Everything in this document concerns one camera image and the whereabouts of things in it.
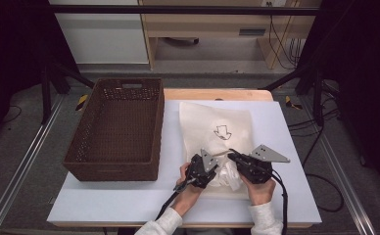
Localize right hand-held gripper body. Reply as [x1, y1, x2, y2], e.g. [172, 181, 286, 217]
[237, 144, 291, 184]

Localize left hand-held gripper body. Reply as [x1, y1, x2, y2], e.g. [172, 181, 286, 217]
[185, 148, 219, 189]

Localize white cloth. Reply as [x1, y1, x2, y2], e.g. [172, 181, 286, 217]
[210, 160, 242, 192]

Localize cream drawstring laundry bag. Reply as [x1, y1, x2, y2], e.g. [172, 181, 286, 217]
[177, 101, 257, 201]

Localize brown woven basket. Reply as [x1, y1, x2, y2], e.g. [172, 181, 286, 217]
[62, 76, 166, 182]

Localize person's right hand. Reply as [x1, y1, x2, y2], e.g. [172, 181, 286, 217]
[240, 171, 277, 207]

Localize person's left hand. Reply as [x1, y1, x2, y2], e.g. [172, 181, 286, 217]
[170, 162, 206, 217]

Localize yellow black tape piece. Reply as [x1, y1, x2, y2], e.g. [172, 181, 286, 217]
[284, 95, 304, 111]
[74, 94, 90, 112]

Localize black metal stand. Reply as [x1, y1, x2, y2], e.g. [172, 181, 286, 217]
[259, 60, 327, 127]
[40, 60, 96, 125]

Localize light wooden desk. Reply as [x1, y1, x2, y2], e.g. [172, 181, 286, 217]
[138, 0, 321, 71]

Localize black curtain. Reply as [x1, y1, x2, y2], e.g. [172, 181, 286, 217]
[0, 0, 81, 148]
[295, 0, 380, 197]

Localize white cabinet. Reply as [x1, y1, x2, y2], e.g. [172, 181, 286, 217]
[48, 0, 150, 65]

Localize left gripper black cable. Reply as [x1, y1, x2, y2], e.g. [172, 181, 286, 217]
[154, 178, 196, 221]

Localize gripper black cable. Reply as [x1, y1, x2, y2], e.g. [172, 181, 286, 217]
[269, 169, 290, 235]
[154, 178, 196, 221]

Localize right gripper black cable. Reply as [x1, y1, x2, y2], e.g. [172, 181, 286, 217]
[269, 169, 290, 235]

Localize bundle of black floor cables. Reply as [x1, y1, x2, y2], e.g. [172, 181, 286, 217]
[287, 79, 343, 151]

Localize aluminium floor rail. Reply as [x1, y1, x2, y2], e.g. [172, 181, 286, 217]
[0, 93, 66, 235]
[300, 95, 378, 235]

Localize black floor cable loop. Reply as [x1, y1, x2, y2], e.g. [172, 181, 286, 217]
[304, 125, 345, 213]

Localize black hanging desk cables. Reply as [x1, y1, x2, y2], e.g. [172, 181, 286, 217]
[266, 1, 308, 71]

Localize black horizontal frame bar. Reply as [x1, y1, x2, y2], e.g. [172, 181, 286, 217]
[49, 4, 320, 16]

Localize thin black floor cable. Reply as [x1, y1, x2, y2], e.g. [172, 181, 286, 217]
[0, 105, 24, 125]

